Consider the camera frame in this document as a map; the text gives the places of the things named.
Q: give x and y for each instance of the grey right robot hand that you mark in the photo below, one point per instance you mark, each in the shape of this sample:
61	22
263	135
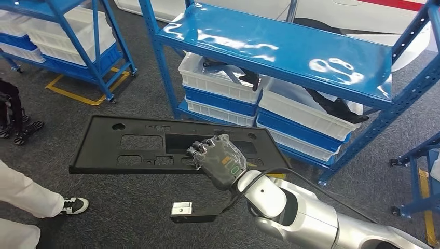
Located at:
220	165

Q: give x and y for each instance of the black plastic plate part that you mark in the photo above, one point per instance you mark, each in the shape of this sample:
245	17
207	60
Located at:
103	151

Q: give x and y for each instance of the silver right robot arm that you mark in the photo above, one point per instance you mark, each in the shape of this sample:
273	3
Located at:
309	220

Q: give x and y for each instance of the black plastic trim part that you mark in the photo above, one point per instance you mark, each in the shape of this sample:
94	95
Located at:
337	110
247	77

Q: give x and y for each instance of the blue metal shelf rack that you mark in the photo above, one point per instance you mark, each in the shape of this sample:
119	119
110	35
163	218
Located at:
275	44
41	5
415	185

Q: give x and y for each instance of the yellow floor tape square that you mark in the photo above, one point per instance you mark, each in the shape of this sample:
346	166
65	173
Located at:
276	176

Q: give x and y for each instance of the yellow floor tape marking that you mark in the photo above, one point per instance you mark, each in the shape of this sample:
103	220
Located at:
430	230
72	94

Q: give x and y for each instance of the white car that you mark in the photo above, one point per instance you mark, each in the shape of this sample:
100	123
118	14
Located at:
319	10

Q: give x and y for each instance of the red barrier belt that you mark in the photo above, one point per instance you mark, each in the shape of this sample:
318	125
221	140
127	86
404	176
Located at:
395	4

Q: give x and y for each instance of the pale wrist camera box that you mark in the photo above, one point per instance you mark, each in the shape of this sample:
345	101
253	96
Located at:
181	208

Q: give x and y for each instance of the chrome barrier post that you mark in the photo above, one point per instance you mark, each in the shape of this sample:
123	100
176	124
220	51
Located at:
292	10

